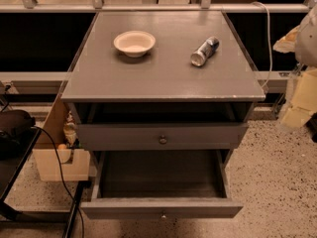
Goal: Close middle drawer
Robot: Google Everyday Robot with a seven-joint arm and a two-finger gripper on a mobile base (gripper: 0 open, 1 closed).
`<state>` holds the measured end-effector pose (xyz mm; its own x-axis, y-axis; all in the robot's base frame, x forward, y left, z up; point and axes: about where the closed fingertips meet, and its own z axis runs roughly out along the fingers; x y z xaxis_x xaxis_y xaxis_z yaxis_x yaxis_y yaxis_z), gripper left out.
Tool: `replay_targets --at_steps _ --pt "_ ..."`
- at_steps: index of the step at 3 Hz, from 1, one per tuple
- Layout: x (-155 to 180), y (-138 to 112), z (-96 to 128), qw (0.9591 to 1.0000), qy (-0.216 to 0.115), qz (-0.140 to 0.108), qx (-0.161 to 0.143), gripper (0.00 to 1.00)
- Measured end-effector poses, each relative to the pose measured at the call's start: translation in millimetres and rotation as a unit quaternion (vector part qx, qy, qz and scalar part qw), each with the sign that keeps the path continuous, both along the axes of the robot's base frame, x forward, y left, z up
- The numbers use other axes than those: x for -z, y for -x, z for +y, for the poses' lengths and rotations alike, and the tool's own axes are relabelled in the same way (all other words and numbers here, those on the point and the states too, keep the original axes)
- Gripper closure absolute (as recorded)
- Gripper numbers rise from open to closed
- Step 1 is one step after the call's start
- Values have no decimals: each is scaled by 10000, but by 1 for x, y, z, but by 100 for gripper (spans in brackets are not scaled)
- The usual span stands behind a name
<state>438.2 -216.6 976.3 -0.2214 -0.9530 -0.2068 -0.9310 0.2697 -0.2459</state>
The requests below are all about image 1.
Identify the cardboard box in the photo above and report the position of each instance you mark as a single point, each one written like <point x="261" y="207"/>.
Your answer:
<point x="54" y="164"/>

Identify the yellowish robot gripper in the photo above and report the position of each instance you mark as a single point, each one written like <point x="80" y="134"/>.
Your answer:
<point x="307" y="44"/>

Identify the grey top drawer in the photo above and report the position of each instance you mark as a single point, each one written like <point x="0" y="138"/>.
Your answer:
<point x="134" y="137"/>

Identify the silver blue drink can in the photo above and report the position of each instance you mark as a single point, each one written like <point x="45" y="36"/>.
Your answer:
<point x="205" y="51"/>

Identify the items inside cardboard box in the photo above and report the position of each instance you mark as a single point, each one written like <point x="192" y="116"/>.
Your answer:
<point x="69" y="131"/>

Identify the dark bag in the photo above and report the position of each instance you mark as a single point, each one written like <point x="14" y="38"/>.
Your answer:
<point x="13" y="125"/>

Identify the grey wooden drawer cabinet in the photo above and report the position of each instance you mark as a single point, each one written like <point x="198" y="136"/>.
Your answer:
<point x="162" y="86"/>

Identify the black side table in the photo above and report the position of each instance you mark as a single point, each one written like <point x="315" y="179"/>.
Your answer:
<point x="19" y="183"/>

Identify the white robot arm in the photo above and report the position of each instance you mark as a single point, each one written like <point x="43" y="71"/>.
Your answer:
<point x="301" y="98"/>

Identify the grey drawer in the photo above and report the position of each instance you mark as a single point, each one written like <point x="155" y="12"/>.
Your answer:
<point x="161" y="184"/>
<point x="134" y="137"/>

